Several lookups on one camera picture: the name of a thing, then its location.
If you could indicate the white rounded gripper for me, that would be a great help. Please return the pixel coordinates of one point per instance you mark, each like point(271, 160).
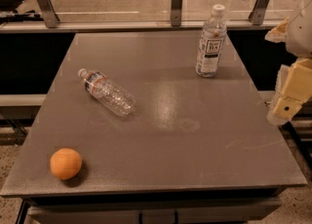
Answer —
point(302, 36)

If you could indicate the clear bottle blue label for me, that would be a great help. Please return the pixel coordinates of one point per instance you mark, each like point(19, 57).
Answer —
point(211, 42)

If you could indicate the lying clear crinkled water bottle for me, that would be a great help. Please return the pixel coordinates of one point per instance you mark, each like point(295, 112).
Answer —
point(109, 94)

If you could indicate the orange ball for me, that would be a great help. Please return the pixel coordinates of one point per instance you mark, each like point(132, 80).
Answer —
point(65, 163)

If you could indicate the right grey metal bracket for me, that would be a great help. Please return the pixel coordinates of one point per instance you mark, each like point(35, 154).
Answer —
point(258, 12)

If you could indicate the grey metal bracket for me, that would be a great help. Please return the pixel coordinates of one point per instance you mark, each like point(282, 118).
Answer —
point(176, 12)
point(48, 13)
point(258, 12)

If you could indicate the middle grey metal bracket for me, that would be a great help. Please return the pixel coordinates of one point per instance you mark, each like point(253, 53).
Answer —
point(176, 12)

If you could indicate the grey metal rail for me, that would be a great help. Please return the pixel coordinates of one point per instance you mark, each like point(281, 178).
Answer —
point(39, 26)

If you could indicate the left grey metal bracket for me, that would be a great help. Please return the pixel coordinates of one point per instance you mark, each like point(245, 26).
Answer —
point(48, 13)

